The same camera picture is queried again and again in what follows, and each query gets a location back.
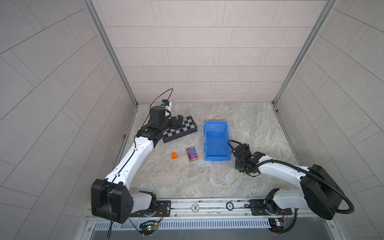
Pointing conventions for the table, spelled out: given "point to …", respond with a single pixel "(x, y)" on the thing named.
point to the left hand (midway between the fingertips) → (179, 114)
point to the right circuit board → (277, 224)
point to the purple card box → (192, 153)
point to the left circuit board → (146, 229)
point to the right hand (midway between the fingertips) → (237, 166)
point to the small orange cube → (174, 155)
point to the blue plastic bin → (216, 136)
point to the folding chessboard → (188, 127)
